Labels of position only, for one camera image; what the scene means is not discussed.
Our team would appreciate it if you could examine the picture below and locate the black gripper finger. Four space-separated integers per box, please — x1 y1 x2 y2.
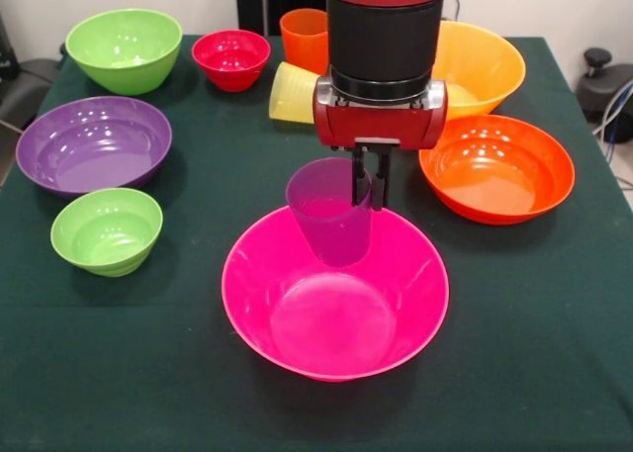
370 147 396 213
349 147 372 208

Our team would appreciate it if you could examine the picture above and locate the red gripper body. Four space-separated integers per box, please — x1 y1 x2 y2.
312 75 450 153

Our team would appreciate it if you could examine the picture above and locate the purple cup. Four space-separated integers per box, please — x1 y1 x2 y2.
285 157 374 269

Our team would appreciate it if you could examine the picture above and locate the yellow cup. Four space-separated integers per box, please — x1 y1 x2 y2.
268 60 321 126

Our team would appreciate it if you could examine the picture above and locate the pink bowl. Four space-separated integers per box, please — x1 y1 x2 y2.
221 205 451 384

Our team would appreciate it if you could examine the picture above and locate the yellow bowl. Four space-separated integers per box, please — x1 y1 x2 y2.
430 20 527 122

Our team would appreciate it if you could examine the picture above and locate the orange bowl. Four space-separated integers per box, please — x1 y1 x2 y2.
418 114 577 226

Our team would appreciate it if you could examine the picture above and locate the orange cup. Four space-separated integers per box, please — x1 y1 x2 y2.
279 8 330 76

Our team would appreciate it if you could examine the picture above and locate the red bowl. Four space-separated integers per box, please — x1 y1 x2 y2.
191 29 272 93

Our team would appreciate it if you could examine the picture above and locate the black round equipment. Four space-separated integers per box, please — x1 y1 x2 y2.
576 47 633 123

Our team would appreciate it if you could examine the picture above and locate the small green bowl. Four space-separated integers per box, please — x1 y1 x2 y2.
49 187 164 278

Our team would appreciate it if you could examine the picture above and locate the large green bowl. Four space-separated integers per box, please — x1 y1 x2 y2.
64 8 184 96

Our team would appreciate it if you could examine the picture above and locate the purple bowl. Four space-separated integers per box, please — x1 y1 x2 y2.
15 95 173 199

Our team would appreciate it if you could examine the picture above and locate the dark green tablecloth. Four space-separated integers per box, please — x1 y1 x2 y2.
0 35 633 452

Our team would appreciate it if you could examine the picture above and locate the dark grey chair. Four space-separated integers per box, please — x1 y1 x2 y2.
0 11 65 132

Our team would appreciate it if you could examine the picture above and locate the grey blue cable bundle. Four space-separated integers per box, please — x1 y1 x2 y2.
592 78 633 146

